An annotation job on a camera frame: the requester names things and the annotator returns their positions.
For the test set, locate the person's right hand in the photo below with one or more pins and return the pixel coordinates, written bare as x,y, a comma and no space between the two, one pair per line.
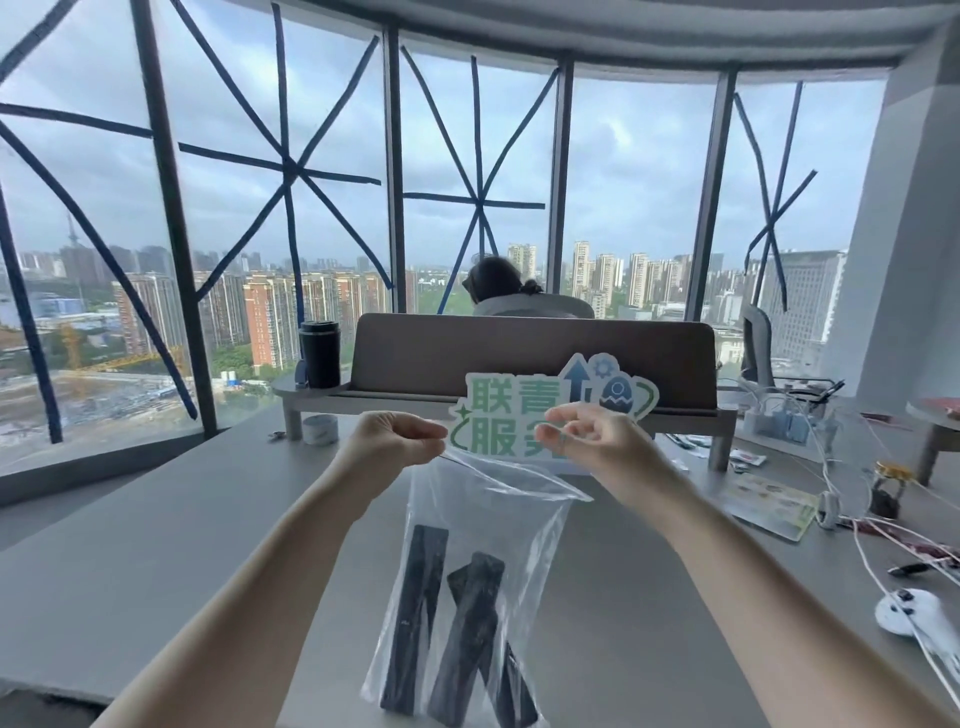
615,450

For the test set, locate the person's left hand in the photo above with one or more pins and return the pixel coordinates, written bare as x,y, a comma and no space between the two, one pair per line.
382,446

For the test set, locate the clear plastic bag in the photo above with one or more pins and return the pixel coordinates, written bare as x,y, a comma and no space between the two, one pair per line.
525,540

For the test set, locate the person's left forearm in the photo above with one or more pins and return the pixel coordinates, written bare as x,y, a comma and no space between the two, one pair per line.
247,615

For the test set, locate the person's right forearm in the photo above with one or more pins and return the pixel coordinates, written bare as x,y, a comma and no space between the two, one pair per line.
780,622

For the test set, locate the white tape roll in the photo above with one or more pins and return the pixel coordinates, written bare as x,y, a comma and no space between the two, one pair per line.
321,430

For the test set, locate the grey desk shelf riser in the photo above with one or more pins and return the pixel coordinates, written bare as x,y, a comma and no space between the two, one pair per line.
322,399

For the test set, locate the black tumbler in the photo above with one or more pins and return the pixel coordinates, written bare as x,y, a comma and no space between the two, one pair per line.
320,356

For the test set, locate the green and white desk sign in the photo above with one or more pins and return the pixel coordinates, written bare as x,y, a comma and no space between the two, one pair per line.
495,397

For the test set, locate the small white packet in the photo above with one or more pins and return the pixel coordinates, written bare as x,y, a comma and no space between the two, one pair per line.
748,457

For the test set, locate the illustrated card booklet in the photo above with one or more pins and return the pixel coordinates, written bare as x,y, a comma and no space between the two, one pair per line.
772,506

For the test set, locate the grey office chair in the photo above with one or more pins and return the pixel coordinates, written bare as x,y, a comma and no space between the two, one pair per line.
759,345

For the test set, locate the glass jar with gold lid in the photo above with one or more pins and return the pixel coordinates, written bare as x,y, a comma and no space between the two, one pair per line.
889,491

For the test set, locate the small black clip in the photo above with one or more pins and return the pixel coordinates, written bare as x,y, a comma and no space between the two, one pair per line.
907,570

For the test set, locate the round side table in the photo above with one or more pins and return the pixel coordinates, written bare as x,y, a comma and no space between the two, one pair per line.
937,416

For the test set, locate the white handheld controller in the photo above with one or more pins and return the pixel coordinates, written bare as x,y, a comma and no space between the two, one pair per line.
911,611

